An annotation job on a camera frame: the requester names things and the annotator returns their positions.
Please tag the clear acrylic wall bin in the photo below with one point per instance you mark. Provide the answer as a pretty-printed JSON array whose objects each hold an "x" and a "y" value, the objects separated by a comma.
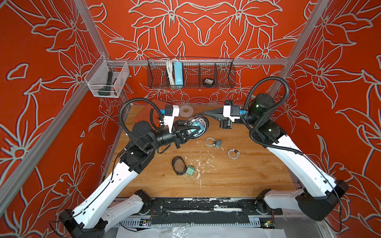
[{"x": 97, "y": 76}]

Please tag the blue power bank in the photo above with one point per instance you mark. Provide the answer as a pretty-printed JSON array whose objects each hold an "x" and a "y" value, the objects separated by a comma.
[{"x": 178, "y": 72}]

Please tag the black item in basket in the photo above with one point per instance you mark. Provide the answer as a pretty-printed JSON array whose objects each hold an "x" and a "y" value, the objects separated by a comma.
[{"x": 208, "y": 83}]

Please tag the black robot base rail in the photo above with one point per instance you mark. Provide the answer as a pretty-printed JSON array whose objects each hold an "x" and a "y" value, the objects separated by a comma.
[{"x": 228, "y": 212}]

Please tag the white tape roll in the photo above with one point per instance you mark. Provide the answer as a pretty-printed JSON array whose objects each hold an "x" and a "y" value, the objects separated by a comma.
[{"x": 186, "y": 111}]

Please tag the black wire wall basket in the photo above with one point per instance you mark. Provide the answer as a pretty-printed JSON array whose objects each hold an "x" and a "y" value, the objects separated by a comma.
[{"x": 160, "y": 72}]

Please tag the green charger cube left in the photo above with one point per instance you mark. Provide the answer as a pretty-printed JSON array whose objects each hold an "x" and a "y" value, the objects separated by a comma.
[{"x": 190, "y": 170}]

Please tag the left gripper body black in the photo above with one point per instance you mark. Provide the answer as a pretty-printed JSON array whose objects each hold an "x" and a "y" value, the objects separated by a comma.
[{"x": 177, "y": 137}]

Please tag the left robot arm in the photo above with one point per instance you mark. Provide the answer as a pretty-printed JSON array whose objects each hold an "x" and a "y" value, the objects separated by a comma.
[{"x": 94, "y": 217}]

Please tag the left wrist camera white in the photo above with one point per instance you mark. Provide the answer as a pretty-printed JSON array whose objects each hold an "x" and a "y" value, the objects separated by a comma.
[{"x": 170, "y": 112}]

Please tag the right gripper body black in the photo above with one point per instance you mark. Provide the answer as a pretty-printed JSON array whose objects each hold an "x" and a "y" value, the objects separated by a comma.
[{"x": 229, "y": 126}]

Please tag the teal charger cube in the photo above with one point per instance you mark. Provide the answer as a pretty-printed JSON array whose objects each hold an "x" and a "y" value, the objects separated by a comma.
[{"x": 200, "y": 125}]

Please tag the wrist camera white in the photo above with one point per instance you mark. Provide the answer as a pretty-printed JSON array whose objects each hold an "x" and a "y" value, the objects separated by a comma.
[
  {"x": 170, "y": 112},
  {"x": 235, "y": 110}
]

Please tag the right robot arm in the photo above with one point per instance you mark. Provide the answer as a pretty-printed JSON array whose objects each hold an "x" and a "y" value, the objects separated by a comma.
[{"x": 320, "y": 192}]

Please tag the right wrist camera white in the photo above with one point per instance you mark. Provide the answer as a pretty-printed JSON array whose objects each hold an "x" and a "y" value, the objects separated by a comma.
[{"x": 235, "y": 110}]

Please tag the dark green tool in bin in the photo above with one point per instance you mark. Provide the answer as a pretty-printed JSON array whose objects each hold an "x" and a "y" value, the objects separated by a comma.
[{"x": 107, "y": 89}]

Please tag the small teal charger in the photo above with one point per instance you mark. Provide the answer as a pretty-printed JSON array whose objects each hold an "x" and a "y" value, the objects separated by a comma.
[{"x": 218, "y": 143}]

